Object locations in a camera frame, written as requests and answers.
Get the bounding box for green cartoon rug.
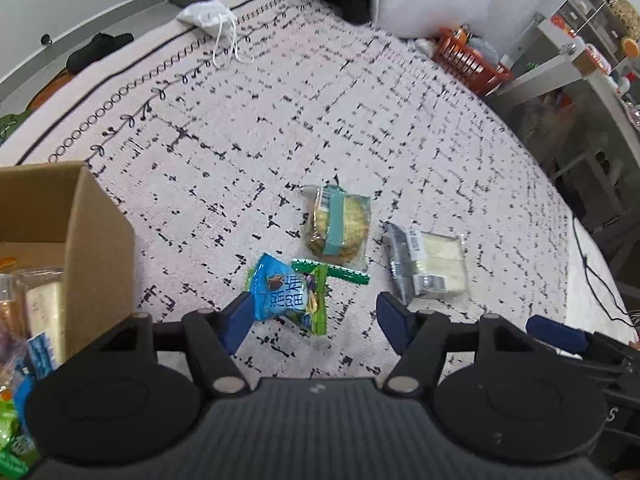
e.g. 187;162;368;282
0;110;31;146

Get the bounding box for black cable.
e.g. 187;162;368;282
570;210;640;331

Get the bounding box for red plastic basket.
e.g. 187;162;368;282
431;27;515;97

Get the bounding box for cookie packet with teal band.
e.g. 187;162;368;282
299;184;373;265

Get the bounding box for white black-patterned blanket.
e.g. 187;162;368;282
0;0;571;381

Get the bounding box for brown cardboard box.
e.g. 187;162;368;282
0;161;137;480

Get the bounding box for black slippers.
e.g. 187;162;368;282
66;32;135;73

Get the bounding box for orange bread packet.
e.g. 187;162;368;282
12;267;68;366

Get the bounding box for grey sandwich packet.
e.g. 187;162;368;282
382;222;470;306

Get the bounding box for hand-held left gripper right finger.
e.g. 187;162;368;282
376;291;538;398

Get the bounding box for white drawstring pouch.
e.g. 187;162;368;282
176;0;255;68

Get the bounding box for white stool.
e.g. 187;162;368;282
550;145;626;196

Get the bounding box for grey drawer organizer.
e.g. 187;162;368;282
555;0;621;36

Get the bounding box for blue snack packet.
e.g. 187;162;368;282
245;252;321;328

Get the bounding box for green candy packet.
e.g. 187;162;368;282
0;440;41;480
0;392;26;453

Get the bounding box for white laptop bag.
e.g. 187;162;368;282
369;0;496;41

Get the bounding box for long green snack packet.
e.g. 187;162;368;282
291;258;372;337

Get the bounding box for white desk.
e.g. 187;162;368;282
487;10;640;221

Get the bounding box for small wicker basket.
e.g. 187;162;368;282
612;0;640;26

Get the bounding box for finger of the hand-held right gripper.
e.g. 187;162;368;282
526;315;633;361

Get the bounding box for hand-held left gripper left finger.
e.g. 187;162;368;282
97;291;256;398

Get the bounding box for red white roller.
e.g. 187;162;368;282
550;14;613;73

